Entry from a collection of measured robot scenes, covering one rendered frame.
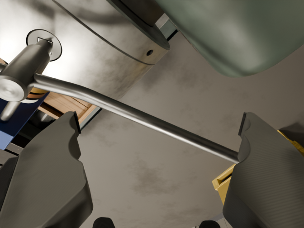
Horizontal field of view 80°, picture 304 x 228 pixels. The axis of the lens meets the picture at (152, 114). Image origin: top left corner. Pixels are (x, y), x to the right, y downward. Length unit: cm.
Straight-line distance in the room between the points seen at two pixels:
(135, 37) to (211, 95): 159
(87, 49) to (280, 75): 188
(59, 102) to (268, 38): 63
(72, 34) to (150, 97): 148
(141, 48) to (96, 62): 6
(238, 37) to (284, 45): 5
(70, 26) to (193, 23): 13
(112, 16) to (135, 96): 147
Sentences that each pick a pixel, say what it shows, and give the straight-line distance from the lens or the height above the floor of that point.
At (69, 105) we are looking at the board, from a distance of 70.
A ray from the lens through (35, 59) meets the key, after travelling 18.
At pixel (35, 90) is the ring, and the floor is 112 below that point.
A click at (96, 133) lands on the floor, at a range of 197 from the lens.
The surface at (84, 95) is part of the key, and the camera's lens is 17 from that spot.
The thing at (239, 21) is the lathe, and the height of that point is 125.
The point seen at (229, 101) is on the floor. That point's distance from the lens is 190.
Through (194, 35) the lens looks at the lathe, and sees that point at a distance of 23.
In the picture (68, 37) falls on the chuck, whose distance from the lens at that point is 22.
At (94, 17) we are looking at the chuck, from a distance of 21.
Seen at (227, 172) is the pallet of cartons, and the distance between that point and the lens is 267.
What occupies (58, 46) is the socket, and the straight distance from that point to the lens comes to 23.
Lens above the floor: 144
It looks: 54 degrees down
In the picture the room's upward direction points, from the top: 174 degrees clockwise
